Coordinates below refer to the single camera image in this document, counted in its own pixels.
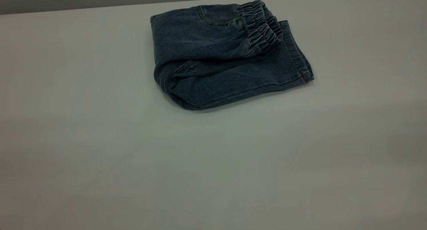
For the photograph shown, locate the blue denim shorts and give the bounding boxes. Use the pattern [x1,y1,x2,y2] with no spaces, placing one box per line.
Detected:
[150,0,315,110]

